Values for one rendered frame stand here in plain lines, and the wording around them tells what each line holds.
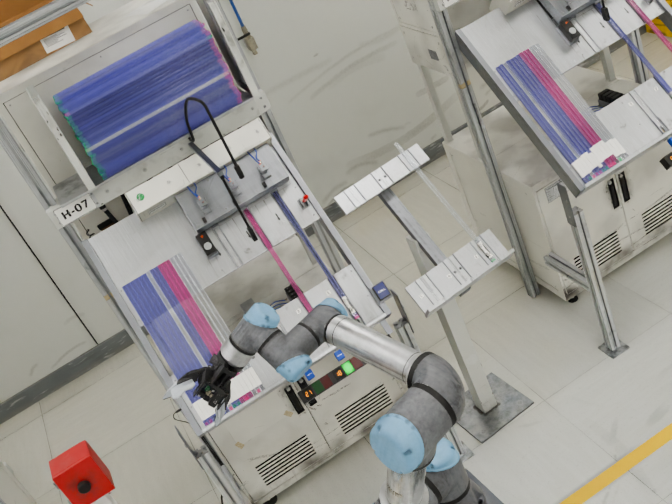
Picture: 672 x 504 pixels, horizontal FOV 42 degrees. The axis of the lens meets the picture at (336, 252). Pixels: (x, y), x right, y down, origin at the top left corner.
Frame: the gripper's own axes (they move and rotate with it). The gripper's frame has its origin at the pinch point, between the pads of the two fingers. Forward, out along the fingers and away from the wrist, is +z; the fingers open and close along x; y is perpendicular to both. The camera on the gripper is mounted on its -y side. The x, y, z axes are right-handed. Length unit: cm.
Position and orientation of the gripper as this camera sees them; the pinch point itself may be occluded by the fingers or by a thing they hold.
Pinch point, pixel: (189, 411)
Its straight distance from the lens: 221.5
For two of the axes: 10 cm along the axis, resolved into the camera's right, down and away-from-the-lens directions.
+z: -5.8, 7.6, 3.1
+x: 8.2, 5.0, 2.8
